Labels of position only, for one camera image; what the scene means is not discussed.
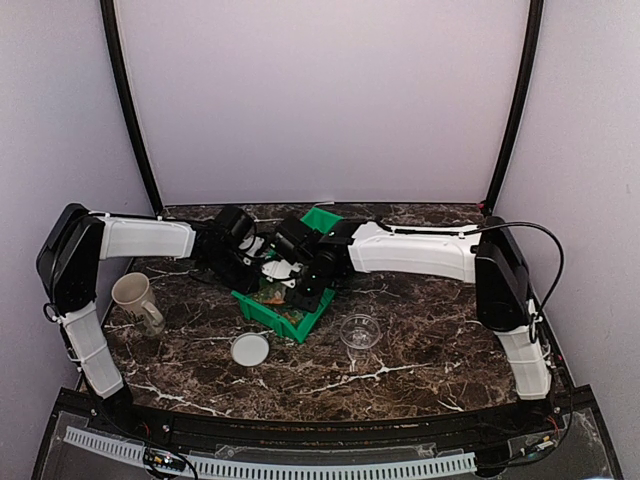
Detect white slotted cable duct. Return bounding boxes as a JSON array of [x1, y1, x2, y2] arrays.
[[63, 426, 477, 479]]

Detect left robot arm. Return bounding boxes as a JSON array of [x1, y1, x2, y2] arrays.
[[36, 203, 259, 399]]

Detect left black frame post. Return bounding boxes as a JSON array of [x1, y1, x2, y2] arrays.
[[99, 0, 164, 214]]

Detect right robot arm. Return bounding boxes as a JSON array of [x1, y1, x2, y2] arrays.
[[276, 216, 552, 434]]

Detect black front rail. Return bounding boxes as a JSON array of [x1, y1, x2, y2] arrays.
[[89, 379, 596, 454]]

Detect white jar lid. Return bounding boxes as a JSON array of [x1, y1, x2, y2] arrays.
[[231, 333, 270, 367]]

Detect beige ceramic mug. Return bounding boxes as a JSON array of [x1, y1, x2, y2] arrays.
[[111, 272, 165, 337]]

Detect clear plastic jar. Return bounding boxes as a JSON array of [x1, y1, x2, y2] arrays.
[[339, 314, 381, 362]]

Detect star gummy candies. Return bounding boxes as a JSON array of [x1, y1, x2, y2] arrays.
[[250, 281, 304, 326]]

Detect green three-compartment bin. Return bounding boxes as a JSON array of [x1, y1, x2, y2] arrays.
[[231, 207, 346, 343]]

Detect black frame post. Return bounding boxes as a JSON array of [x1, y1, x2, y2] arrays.
[[481, 0, 544, 216], [99, 0, 164, 214]]

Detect right black frame post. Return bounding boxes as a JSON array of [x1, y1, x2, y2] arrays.
[[481, 0, 544, 216]]

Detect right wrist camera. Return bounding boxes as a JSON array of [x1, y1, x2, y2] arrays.
[[261, 216, 322, 283]]

